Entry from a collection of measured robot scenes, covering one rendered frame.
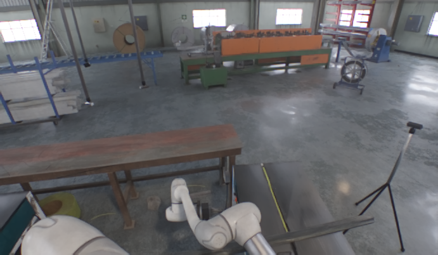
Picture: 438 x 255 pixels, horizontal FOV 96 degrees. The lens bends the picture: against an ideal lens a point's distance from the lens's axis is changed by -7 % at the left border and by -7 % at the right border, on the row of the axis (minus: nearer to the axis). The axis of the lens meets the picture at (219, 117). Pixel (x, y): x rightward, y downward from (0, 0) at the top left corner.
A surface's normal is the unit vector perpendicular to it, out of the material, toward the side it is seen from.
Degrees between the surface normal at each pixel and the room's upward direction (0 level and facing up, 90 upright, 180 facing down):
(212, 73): 92
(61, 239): 2
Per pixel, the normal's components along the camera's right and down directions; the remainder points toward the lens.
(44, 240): -0.19, -0.74
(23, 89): 0.31, 0.43
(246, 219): 0.18, -0.71
